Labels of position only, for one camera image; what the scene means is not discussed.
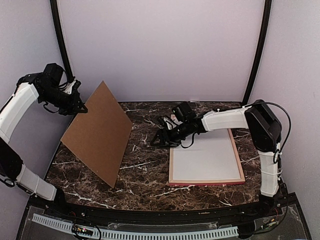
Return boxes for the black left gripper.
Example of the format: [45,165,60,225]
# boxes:
[39,85,88,115]

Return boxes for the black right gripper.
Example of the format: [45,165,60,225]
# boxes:
[150,121,191,148]

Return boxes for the cat and books photo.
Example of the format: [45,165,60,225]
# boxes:
[172,128,243,182]

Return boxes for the pink wooden picture frame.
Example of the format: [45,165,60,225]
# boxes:
[168,113,247,186]

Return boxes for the brown cardboard backing board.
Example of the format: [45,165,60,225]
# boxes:
[61,82,133,188]

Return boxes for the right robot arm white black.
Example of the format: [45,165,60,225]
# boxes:
[150,99,283,217]

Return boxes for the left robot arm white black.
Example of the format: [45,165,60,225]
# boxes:
[0,70,88,218]

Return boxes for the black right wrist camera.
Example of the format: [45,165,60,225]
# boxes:
[172,101,197,123]

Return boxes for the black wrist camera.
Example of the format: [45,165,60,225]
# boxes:
[172,101,197,123]
[43,63,65,85]

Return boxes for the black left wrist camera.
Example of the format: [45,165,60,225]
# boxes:
[43,63,65,85]

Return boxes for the black left corner post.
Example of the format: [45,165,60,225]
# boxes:
[49,0,75,84]

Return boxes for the black corner post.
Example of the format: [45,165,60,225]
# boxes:
[241,0,272,106]
[49,0,75,84]

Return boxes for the black front table rail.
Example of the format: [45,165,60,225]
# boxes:
[28,192,299,226]

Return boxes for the white slotted cable duct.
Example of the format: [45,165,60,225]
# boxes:
[31,213,239,240]

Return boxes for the black right corner post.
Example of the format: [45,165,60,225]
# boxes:
[241,0,272,106]

